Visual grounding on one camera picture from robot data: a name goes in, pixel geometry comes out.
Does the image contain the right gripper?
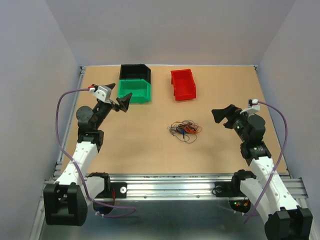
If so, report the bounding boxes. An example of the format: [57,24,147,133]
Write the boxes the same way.
[210,104,251,143]

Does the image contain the dark blue wire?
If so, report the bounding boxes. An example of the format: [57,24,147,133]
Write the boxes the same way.
[166,119,202,145]

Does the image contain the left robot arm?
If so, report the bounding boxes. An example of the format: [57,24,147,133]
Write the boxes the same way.
[43,83,133,226]

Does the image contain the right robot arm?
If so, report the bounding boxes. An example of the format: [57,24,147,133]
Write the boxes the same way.
[211,99,313,240]

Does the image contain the green bin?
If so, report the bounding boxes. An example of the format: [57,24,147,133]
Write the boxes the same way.
[117,79,152,104]

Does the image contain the black bin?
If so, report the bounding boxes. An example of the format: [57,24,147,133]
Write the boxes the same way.
[119,64,151,84]

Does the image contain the red bin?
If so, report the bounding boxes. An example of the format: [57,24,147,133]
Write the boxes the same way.
[171,68,197,101]

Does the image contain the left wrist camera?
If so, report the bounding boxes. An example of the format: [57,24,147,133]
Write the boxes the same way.
[93,85,112,104]

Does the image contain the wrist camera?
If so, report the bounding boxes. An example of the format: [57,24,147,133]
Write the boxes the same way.
[240,98,260,116]
[93,85,112,104]

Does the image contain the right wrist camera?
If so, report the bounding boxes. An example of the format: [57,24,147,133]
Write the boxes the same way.
[240,98,260,116]

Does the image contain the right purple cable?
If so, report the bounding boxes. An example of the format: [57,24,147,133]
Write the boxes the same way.
[243,100,288,225]

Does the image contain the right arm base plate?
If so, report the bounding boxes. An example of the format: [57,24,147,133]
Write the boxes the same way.
[212,181,246,198]

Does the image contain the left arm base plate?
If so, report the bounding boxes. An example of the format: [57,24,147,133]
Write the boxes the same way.
[87,181,127,199]

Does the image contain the aluminium rail frame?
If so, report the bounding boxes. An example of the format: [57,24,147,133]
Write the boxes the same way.
[29,65,320,240]

